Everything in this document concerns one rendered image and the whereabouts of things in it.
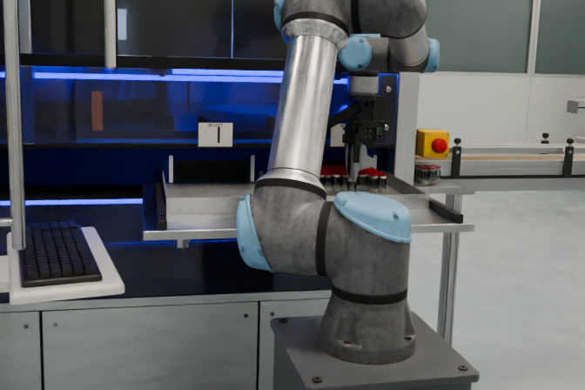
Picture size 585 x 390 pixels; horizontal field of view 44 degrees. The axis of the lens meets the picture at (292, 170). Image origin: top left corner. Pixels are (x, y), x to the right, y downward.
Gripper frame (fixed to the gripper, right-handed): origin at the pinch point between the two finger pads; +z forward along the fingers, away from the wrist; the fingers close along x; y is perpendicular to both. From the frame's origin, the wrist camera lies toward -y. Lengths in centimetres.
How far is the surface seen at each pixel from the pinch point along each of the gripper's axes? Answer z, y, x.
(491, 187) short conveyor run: 8, 49, 22
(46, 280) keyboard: 12, -67, -38
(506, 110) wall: 23, 294, 471
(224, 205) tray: 3.6, -32.8, -15.3
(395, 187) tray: 4.5, 14.3, 6.4
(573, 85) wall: -2, 363, 471
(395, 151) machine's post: -4.2, 15.4, 10.9
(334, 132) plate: -9.3, -1.5, 10.6
